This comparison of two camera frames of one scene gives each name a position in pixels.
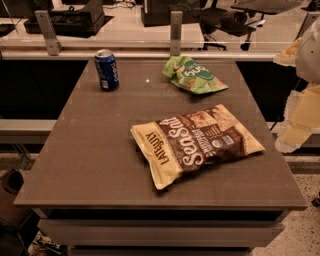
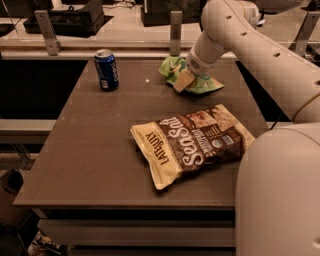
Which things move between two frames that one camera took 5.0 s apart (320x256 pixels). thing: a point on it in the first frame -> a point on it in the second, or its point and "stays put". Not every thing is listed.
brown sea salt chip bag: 173,145 stays put
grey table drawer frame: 160,231 stays put
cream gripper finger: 287,56 -> 183,80
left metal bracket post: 54,46 stays put
